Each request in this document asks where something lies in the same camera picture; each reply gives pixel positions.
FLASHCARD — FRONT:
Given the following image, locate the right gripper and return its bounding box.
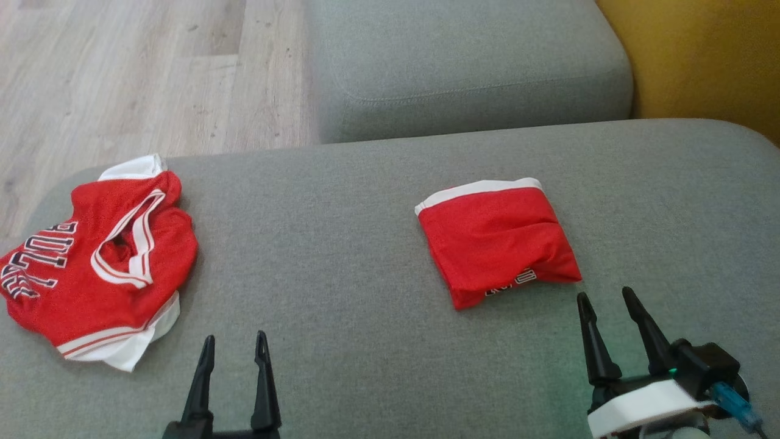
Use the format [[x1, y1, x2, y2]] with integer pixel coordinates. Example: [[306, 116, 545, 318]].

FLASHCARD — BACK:
[[576, 286, 712, 439]]

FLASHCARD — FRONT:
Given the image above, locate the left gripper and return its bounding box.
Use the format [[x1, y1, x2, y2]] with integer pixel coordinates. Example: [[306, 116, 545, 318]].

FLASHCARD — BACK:
[[161, 330, 283, 439]]

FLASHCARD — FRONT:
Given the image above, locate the red white basketball jersey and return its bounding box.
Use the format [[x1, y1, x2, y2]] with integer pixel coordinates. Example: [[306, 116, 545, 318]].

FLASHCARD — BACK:
[[414, 177, 583, 311], [0, 153, 200, 373]]

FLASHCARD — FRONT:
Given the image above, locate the grey fabric sofa seat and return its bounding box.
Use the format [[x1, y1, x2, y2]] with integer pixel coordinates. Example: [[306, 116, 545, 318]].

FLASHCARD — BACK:
[[0, 118, 780, 439]]

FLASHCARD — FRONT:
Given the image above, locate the large yellow sofa cushion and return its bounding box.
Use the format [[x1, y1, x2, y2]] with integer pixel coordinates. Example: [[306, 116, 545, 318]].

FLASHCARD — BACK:
[[595, 0, 780, 148]]

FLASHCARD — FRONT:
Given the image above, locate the grey fabric sofa section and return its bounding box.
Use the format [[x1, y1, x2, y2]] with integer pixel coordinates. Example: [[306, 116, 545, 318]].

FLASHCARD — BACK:
[[303, 0, 635, 145]]

